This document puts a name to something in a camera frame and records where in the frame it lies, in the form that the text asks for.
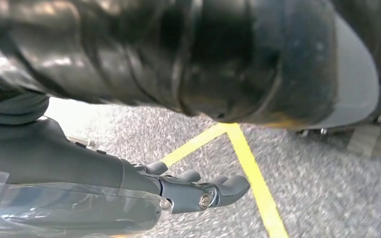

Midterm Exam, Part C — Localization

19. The yellow floor tape square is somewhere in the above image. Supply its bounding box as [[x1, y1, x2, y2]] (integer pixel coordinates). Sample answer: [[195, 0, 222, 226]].
[[160, 122, 290, 238]]

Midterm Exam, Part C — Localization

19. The metal robot foot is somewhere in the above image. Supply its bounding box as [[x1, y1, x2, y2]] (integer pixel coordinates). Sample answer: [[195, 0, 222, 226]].
[[294, 111, 381, 159]]

